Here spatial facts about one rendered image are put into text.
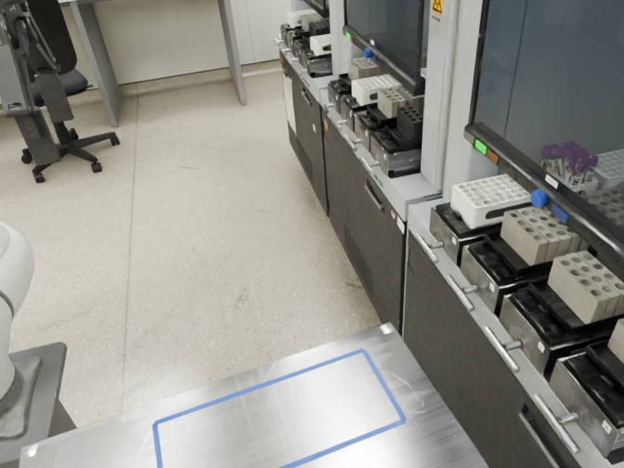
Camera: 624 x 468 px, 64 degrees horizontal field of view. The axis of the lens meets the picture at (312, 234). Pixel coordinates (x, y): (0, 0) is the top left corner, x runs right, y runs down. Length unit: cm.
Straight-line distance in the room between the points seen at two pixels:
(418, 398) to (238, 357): 123
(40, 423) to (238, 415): 41
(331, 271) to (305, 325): 33
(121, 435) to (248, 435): 19
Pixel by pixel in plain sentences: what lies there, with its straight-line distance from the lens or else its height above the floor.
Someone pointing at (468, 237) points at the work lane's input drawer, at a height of 81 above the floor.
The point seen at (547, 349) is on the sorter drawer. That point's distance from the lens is 92.
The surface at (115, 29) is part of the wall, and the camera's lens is 444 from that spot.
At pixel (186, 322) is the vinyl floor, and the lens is 213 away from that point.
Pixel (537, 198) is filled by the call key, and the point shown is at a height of 98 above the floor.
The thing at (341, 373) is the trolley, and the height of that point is 82.
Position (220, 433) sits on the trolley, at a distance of 79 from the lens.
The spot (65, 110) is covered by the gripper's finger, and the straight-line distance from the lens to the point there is 84.
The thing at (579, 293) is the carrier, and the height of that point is 86.
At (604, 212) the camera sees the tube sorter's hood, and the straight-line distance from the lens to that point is 85.
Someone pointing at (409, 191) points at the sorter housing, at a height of 73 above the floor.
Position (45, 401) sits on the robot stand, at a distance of 110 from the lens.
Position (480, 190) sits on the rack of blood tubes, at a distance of 115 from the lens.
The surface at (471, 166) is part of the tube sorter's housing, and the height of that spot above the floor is 89.
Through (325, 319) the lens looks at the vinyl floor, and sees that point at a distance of 202.
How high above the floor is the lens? 147
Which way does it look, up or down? 37 degrees down
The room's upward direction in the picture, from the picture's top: 6 degrees counter-clockwise
